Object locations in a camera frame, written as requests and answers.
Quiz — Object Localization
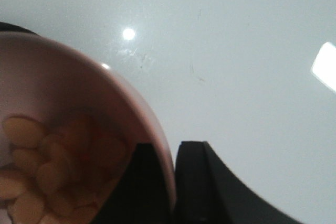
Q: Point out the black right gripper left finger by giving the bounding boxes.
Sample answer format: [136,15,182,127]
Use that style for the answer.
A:
[92,144,172,224]

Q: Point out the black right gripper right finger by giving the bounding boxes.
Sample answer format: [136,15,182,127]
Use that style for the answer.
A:
[175,141,297,223]

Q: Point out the orange ham slices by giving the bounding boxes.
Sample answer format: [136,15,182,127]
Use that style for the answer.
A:
[1,115,128,223]

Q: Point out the pink bowl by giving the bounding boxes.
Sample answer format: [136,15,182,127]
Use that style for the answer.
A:
[1,31,176,223]

